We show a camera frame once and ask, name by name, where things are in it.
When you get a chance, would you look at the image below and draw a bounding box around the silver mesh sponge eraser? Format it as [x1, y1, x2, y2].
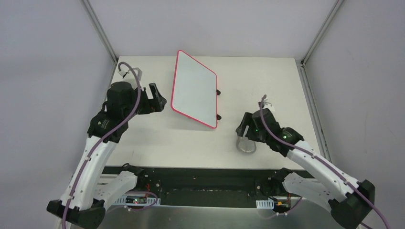
[236, 136, 257, 154]

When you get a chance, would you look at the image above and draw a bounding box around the red-framed whiteboard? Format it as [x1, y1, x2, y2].
[171, 50, 221, 129]

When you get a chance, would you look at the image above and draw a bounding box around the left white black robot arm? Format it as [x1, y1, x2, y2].
[46, 81, 167, 229]

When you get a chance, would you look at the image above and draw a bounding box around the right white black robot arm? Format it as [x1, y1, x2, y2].
[235, 108, 375, 229]

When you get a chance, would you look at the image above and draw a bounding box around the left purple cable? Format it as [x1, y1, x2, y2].
[62, 62, 158, 229]

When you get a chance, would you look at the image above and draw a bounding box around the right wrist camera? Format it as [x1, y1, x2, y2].
[259, 97, 275, 112]

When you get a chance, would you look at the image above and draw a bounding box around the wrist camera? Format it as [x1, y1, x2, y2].
[118, 68, 142, 81]
[259, 97, 275, 112]

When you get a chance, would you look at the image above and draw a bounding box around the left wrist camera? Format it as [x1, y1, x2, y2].
[118, 68, 142, 81]

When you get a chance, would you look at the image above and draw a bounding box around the right white cable duct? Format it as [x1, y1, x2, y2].
[256, 199, 274, 209]

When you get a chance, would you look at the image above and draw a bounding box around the white cable duct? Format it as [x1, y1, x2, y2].
[112, 196, 161, 207]
[256, 199, 274, 209]

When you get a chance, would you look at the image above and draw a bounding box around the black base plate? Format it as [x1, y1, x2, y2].
[102, 166, 317, 209]

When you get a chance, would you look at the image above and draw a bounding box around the left white cable duct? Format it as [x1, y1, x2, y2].
[112, 196, 161, 207]

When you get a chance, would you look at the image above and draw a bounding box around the left corner aluminium post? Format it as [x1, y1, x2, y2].
[80, 0, 118, 64]

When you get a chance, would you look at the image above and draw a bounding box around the corner aluminium post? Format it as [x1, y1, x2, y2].
[80, 0, 118, 64]
[300, 0, 346, 67]

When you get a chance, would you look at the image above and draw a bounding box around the right corner aluminium post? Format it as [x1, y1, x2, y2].
[300, 0, 346, 67]

